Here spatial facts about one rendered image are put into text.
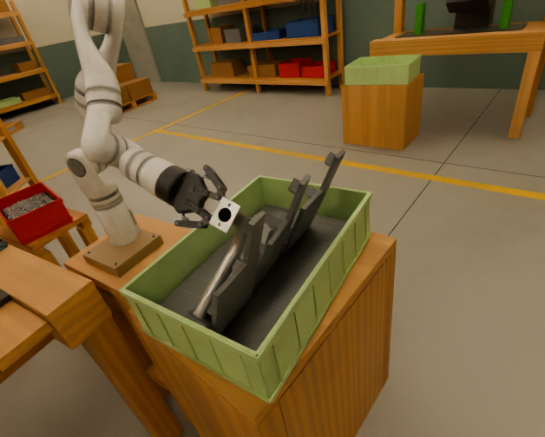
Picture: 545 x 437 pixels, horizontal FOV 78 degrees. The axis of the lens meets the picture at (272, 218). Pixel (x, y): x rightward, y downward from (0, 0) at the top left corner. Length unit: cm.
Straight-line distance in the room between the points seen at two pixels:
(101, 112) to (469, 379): 168
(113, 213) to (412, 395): 138
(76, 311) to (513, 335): 181
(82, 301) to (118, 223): 25
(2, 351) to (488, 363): 177
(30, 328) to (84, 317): 13
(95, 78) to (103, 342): 77
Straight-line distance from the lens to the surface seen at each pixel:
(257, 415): 80
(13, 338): 112
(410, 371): 178
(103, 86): 83
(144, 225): 136
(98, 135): 78
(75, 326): 114
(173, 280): 101
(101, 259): 120
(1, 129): 438
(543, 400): 187
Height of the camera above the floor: 150
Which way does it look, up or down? 33 degrees down
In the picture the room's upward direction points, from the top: 11 degrees counter-clockwise
